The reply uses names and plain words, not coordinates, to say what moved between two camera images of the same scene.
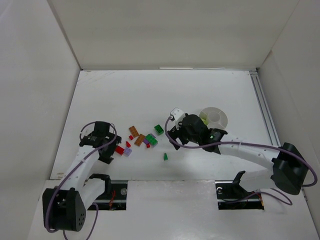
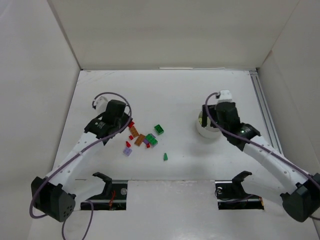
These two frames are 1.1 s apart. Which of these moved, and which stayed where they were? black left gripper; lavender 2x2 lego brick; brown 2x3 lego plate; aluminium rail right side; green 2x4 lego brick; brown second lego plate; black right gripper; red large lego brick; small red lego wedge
Moved: black right gripper; red large lego brick; black left gripper
Stayed: aluminium rail right side; lavender 2x2 lego brick; small red lego wedge; brown second lego plate; green 2x4 lego brick; brown 2x3 lego plate
